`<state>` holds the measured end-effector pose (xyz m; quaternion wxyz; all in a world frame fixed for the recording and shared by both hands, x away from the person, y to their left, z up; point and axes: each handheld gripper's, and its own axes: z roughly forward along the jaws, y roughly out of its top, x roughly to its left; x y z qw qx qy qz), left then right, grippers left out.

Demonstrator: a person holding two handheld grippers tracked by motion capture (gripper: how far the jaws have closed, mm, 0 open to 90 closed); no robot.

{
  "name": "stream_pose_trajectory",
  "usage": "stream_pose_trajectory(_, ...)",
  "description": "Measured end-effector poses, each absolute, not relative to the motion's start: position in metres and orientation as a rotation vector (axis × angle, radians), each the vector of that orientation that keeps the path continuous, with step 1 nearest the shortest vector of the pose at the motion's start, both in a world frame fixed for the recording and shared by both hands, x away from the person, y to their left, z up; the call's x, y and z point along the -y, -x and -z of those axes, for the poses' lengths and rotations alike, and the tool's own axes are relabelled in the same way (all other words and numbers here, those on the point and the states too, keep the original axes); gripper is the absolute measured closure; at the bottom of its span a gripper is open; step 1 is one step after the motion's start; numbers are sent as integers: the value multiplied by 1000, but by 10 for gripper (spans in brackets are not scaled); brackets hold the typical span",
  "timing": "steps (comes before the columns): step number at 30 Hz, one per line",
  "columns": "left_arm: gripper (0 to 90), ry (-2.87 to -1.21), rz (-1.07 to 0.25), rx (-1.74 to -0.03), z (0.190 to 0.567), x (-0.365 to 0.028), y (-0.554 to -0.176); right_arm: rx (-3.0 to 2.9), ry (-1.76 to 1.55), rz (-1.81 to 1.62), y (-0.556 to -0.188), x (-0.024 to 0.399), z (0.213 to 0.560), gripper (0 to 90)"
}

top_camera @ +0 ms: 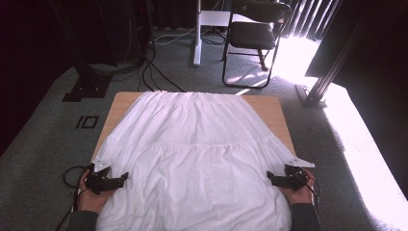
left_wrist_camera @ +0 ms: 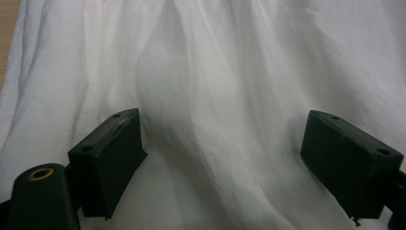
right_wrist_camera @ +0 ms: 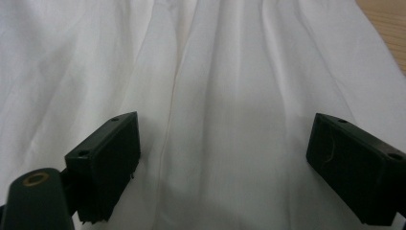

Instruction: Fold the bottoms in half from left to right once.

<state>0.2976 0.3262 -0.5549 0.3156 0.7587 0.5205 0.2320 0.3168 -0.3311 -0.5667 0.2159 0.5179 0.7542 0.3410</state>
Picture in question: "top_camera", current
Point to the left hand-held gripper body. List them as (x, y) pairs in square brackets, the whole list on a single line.
[(97, 183)]

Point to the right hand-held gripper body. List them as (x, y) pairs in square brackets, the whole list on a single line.
[(296, 179)]

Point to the white skirt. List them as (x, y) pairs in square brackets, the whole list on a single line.
[(198, 154)]

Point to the person's right hand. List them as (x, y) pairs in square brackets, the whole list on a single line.
[(301, 196)]

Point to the person's left hand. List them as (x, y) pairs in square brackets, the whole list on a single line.
[(89, 200)]

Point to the black metal stand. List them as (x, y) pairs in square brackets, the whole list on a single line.
[(88, 86)]

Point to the aluminium profile stand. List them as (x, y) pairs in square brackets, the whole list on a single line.
[(324, 82)]

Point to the dark curtain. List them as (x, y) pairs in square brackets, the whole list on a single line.
[(25, 64), (378, 64)]

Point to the black folding chair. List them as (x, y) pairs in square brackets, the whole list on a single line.
[(251, 35)]

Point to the white desk leg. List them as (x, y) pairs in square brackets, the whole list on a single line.
[(198, 48)]

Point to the vertical blinds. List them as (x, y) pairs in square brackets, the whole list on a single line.
[(304, 19)]

